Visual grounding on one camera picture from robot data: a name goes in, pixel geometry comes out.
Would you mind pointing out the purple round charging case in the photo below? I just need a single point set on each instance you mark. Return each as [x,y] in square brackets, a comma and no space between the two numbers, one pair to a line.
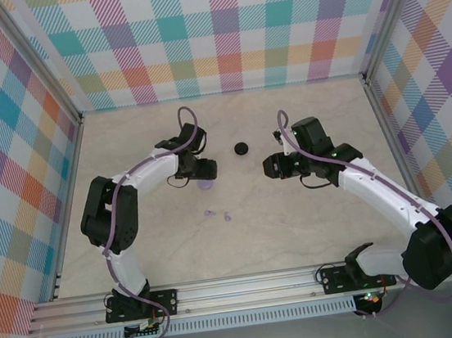
[206,184]

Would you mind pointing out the black round charging case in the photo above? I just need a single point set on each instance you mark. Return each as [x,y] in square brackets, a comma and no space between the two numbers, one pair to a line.
[241,148]

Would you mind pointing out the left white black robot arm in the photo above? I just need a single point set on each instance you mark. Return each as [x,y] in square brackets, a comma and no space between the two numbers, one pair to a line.
[110,216]

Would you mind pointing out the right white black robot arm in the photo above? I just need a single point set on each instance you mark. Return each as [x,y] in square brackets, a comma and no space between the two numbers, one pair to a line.
[427,259]

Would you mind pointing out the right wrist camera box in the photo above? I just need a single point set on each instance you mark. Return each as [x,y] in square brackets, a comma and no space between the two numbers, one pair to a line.
[282,139]

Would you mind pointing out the aluminium frame side rail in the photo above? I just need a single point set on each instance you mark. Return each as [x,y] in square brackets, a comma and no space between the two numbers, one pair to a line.
[70,184]
[388,128]

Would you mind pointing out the aluminium mounting rail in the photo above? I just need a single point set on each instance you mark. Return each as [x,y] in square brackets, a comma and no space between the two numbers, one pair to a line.
[245,290]

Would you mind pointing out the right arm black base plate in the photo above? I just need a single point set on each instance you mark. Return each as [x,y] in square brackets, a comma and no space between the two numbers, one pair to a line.
[334,281]

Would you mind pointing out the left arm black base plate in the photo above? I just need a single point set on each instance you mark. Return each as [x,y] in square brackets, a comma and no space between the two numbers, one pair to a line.
[168,301]

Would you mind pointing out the aluminium frame corner post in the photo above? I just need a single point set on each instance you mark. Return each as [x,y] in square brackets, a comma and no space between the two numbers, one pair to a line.
[386,17]
[35,60]

